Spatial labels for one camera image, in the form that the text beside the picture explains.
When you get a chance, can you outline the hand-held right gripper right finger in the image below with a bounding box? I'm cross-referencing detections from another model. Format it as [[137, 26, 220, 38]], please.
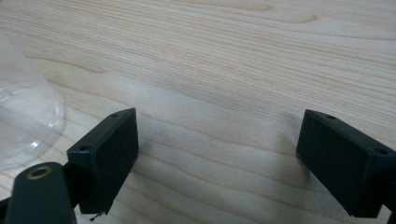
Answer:
[[295, 108, 396, 218]]

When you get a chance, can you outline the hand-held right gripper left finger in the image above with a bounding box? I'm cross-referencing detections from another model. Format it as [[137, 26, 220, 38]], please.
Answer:
[[66, 107, 140, 216]]

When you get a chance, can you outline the clear plastic cup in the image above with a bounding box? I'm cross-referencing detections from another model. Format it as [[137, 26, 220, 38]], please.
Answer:
[[0, 32, 66, 171]]

